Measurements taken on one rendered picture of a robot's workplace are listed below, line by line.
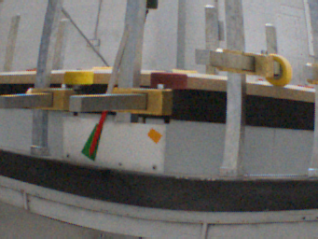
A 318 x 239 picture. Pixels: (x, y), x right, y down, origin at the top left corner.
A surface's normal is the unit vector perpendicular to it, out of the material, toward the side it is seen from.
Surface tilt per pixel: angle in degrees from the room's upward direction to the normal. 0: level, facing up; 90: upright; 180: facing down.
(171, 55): 90
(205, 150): 90
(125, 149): 90
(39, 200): 90
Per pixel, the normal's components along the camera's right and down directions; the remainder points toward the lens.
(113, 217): -0.44, 0.03
